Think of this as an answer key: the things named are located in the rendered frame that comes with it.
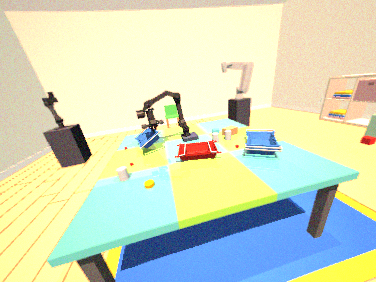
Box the red plastic tray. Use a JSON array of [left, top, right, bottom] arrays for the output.
[[175, 140, 222, 161]]

